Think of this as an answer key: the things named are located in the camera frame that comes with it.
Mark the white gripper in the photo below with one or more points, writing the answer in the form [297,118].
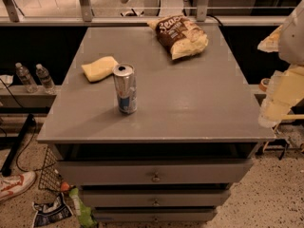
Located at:
[293,42]

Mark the silver blue redbull can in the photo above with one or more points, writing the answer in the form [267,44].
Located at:
[126,88]

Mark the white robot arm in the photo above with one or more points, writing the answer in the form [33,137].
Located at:
[291,40]

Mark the orange tape roll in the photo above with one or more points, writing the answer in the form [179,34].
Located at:
[263,85]

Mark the brown chip bag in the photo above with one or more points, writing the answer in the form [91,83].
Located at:
[180,36]

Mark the grey drawer cabinet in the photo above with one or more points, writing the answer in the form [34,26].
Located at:
[193,135]

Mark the yellow sponge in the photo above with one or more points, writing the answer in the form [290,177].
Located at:
[99,69]

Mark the green plastic bottle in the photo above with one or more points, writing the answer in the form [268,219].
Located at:
[83,213]

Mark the small orange ball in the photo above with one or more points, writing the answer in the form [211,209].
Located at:
[64,186]

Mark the right plastic water bottle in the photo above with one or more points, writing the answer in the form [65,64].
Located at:
[45,79]

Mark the plastic water bottle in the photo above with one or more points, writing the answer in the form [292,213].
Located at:
[45,79]
[25,77]

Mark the dark crumpled snack bag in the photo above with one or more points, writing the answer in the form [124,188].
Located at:
[47,213]

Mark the black metal leg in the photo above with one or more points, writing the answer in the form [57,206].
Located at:
[16,141]

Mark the left plastic water bottle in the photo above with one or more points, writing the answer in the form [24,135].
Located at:
[25,77]

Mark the white orange sneaker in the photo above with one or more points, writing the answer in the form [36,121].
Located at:
[15,185]

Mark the yellow wooden frame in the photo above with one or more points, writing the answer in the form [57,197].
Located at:
[289,134]

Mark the black wire rack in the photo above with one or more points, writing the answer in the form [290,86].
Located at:
[50,179]

